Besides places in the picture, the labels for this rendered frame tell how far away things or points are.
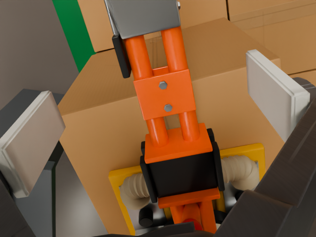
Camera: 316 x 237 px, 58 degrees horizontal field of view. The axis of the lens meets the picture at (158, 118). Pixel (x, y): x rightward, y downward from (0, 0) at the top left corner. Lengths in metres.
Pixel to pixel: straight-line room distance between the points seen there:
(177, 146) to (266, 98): 0.20
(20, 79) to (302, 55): 1.28
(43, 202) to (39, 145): 0.77
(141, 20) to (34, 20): 1.23
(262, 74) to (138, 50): 0.17
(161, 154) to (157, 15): 0.16
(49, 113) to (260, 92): 0.13
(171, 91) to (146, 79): 0.03
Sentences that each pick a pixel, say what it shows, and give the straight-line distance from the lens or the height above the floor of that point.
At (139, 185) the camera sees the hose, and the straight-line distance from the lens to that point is 0.47.
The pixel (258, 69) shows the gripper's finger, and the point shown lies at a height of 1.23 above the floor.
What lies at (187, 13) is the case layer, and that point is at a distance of 0.85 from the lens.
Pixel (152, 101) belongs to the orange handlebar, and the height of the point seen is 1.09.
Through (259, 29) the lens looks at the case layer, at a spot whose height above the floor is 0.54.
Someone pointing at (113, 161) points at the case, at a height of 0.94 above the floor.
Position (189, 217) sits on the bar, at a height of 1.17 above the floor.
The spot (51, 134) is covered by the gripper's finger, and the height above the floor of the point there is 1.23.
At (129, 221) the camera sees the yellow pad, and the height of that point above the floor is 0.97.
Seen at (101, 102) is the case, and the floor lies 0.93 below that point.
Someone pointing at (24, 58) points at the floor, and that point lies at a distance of 1.57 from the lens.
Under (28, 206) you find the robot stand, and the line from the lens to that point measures 0.97.
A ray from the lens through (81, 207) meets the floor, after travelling 2.02.
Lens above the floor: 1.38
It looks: 62 degrees down
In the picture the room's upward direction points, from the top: 178 degrees clockwise
